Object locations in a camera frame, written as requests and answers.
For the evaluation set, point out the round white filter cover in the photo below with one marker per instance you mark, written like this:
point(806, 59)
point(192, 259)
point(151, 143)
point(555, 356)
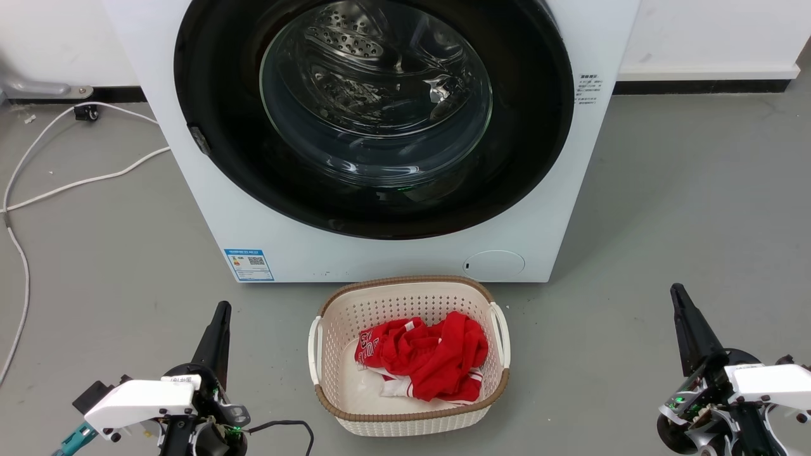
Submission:
point(494, 263)

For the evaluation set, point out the small black text sticker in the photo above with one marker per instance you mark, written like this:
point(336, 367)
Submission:
point(588, 89)

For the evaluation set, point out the right gripper dark round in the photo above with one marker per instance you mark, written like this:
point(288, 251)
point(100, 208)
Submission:
point(706, 411)

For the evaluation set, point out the left gripper dark round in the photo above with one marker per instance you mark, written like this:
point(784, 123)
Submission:
point(212, 411)

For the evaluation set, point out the black round glass washer door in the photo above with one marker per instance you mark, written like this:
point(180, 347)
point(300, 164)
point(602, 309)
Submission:
point(532, 126)

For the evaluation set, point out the teal connector plug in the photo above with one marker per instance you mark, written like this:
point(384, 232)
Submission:
point(75, 440)

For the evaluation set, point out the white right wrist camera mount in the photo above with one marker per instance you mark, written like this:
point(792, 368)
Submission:
point(773, 383)

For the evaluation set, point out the steel perforated washer drum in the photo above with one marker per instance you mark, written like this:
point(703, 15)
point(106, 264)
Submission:
point(355, 69)

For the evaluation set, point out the cream laundry basket brown rim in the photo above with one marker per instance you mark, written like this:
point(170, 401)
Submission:
point(405, 297)

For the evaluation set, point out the grey metal pipe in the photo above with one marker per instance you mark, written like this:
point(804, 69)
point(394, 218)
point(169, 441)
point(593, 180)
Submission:
point(35, 87)

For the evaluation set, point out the red white-trimmed jersey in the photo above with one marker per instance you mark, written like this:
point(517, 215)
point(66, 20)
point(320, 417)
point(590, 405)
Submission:
point(437, 361)

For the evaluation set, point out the small black caster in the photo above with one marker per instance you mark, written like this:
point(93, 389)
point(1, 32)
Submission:
point(85, 113)

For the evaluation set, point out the blue energy label sticker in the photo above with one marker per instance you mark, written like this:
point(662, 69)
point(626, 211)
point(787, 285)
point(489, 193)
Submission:
point(249, 265)

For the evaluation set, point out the white front-load washing machine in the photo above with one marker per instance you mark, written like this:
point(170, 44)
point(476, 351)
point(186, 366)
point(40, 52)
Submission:
point(589, 38)

